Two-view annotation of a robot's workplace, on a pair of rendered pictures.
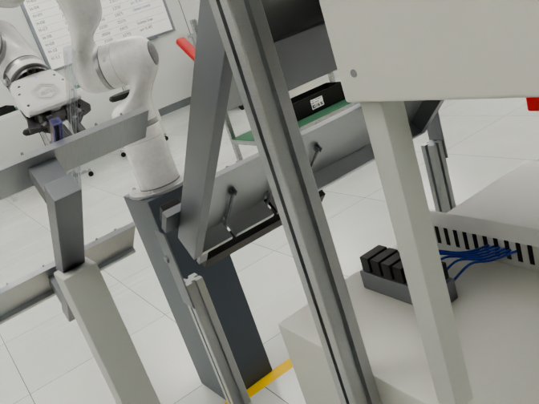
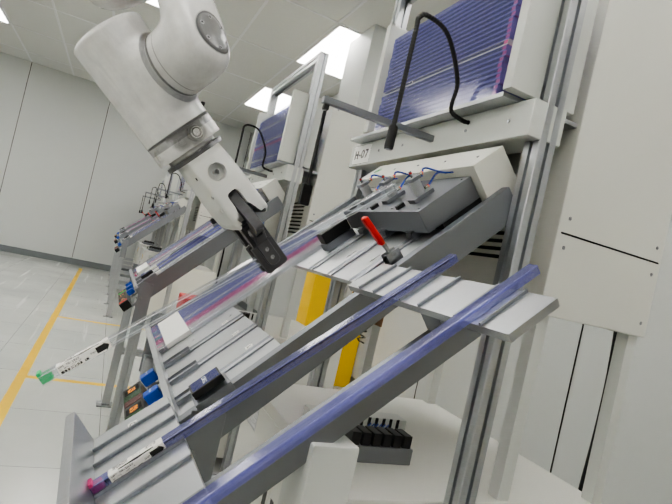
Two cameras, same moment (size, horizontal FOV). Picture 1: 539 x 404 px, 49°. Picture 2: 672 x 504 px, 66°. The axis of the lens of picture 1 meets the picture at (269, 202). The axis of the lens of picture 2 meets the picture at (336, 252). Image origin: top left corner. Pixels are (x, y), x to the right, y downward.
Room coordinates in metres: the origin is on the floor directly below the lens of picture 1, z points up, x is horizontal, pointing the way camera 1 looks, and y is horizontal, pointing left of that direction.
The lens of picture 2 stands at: (0.91, 0.96, 1.01)
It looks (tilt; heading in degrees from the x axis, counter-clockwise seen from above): 1 degrees up; 275
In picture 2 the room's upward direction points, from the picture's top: 13 degrees clockwise
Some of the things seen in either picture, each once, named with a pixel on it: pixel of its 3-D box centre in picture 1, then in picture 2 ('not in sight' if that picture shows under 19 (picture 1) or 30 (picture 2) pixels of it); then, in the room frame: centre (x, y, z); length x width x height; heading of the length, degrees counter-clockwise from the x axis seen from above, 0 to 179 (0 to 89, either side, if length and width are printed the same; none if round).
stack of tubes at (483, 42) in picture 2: not in sight; (457, 70); (0.83, -0.30, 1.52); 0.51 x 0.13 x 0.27; 118
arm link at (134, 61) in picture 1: (132, 82); not in sight; (1.67, 0.25, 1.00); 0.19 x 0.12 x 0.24; 78
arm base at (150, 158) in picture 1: (149, 156); not in sight; (1.68, 0.29, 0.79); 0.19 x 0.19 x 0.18
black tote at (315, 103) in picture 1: (302, 105); not in sight; (3.66, -0.39, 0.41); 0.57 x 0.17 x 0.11; 118
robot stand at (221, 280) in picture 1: (201, 287); not in sight; (1.68, 0.29, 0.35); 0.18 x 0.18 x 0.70; 31
